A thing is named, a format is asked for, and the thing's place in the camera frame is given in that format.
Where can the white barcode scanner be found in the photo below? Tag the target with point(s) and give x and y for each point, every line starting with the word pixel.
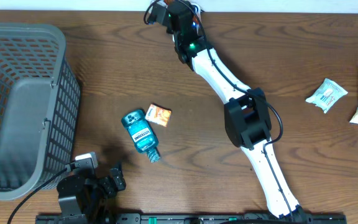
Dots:
pixel 198 7

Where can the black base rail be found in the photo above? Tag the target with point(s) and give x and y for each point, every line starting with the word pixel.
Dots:
pixel 135 218

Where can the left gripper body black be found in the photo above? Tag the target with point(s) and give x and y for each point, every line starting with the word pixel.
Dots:
pixel 104 186

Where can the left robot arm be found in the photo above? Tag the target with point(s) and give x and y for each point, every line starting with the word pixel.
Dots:
pixel 83 196

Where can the grey plastic mesh basket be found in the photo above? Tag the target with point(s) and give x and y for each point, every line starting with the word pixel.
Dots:
pixel 39 103

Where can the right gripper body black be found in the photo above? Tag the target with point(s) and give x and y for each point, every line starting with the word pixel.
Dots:
pixel 176 40

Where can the small orange tissue pack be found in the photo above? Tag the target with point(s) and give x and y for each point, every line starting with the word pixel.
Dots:
pixel 158 115

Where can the orange chocolate bar wrapper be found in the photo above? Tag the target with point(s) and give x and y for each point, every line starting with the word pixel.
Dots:
pixel 167 2

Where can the pale green snack packet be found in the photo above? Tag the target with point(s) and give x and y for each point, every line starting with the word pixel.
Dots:
pixel 326 95

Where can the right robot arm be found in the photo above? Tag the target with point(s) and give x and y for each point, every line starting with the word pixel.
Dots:
pixel 246 110

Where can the blue Listerine mouthwash bottle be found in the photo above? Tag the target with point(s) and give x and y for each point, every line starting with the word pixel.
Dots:
pixel 142 135

